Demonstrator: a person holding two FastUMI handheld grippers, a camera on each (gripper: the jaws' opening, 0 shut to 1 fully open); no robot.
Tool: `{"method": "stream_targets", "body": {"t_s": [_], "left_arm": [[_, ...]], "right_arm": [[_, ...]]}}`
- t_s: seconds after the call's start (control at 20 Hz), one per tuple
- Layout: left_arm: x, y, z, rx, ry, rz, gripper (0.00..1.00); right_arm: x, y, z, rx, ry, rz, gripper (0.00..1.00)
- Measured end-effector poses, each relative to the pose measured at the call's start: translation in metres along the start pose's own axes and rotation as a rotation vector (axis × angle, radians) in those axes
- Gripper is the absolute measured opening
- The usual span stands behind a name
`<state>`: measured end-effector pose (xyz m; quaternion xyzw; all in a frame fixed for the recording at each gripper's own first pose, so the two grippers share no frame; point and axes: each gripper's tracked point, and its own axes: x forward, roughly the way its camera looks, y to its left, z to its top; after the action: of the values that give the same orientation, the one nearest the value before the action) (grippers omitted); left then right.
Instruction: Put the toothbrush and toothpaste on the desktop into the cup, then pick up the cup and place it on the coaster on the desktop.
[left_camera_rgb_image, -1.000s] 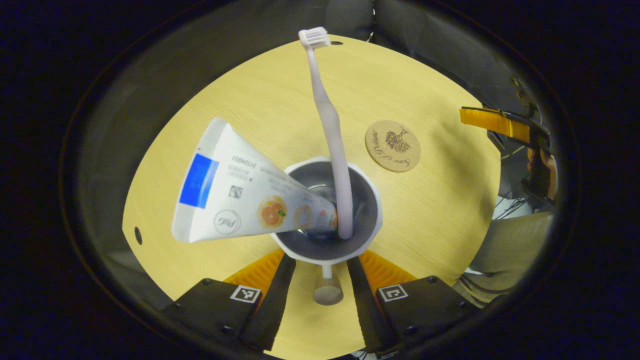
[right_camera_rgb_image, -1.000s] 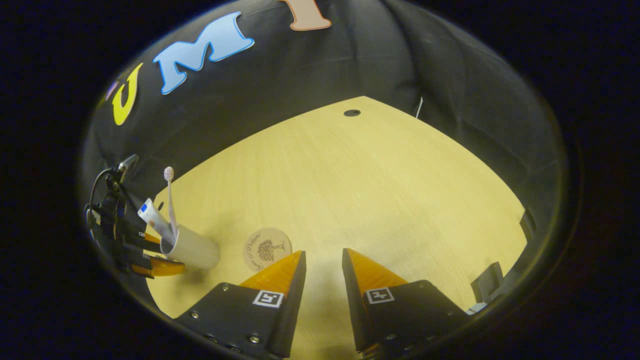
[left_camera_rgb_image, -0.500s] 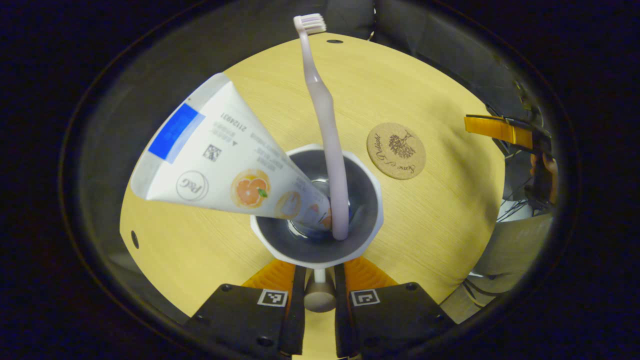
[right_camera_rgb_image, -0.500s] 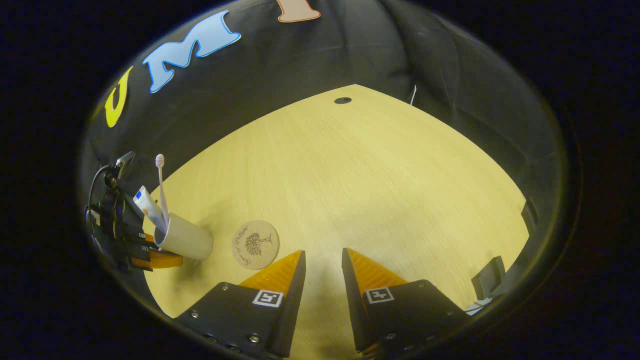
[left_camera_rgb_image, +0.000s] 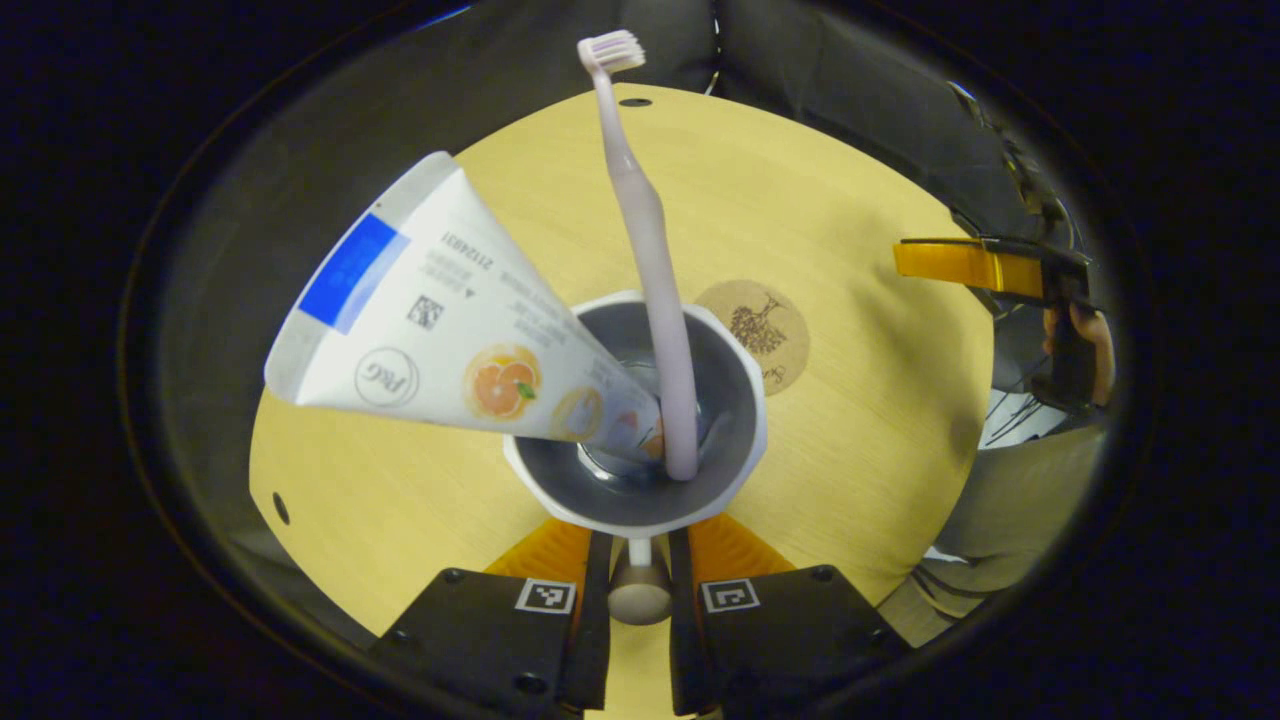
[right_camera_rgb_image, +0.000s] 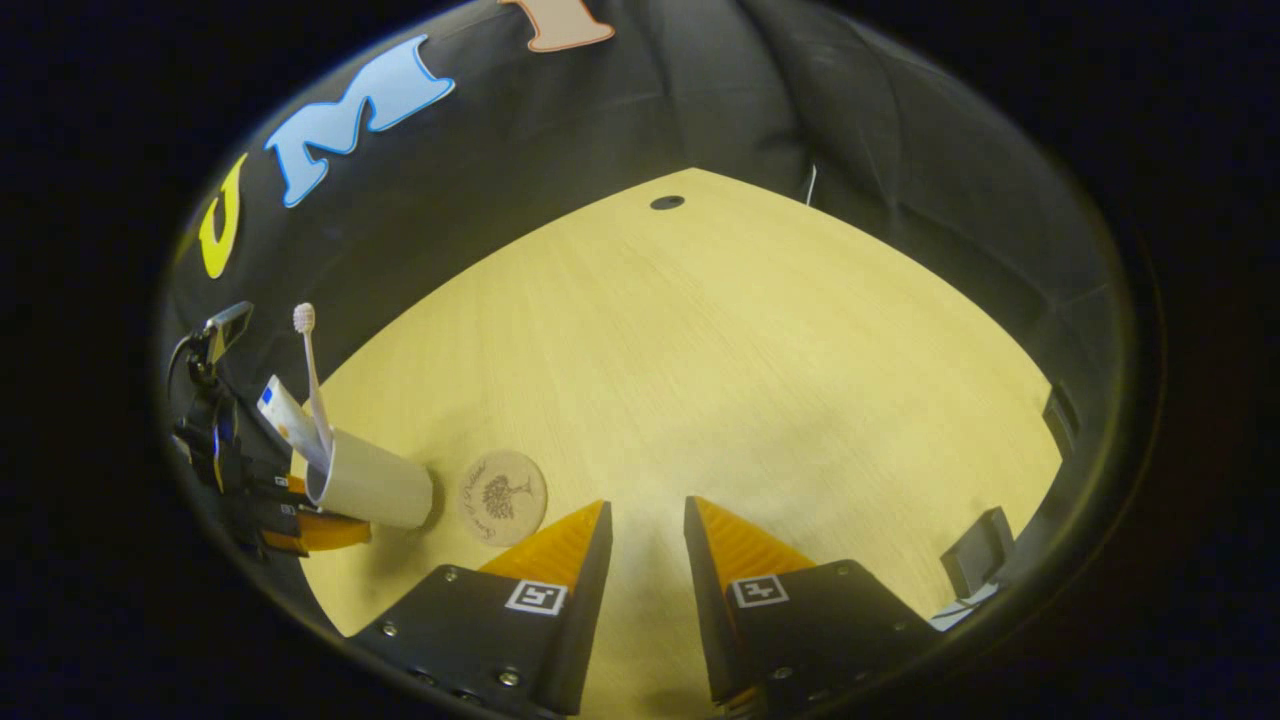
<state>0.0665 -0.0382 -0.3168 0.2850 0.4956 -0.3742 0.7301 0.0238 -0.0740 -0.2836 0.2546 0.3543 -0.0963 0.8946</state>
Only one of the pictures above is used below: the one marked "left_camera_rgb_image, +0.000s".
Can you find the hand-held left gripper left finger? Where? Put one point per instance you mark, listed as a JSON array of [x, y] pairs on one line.
[[585, 640]]

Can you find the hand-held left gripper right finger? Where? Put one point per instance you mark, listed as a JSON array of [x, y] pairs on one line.
[[685, 640]]

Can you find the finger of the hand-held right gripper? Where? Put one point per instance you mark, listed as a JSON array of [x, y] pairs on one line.
[[960, 264]]

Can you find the round brown cork coaster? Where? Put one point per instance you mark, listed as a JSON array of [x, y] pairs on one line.
[[760, 330]]

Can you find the pale lilac toothbrush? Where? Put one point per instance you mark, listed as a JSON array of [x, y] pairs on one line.
[[650, 230]]

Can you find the white toothpaste tube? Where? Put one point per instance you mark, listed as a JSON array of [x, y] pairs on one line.
[[430, 330]]

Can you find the person's white printed shirt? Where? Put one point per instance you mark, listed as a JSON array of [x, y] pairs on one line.
[[1015, 420]]

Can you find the person's grey trousers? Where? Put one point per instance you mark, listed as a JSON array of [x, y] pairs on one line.
[[1020, 500]]

